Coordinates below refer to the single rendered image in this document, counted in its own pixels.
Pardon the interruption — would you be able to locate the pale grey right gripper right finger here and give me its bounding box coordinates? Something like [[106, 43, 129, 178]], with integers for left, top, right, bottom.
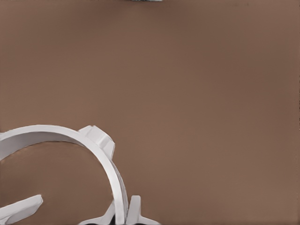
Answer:
[[126, 195, 162, 225]]

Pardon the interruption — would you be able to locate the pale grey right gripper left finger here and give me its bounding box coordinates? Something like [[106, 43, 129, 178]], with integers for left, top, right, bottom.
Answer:
[[80, 202, 116, 225]]

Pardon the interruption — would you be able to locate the white drainage pipe clamp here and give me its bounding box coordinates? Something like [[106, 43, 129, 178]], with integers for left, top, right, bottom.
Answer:
[[0, 125, 130, 225]]

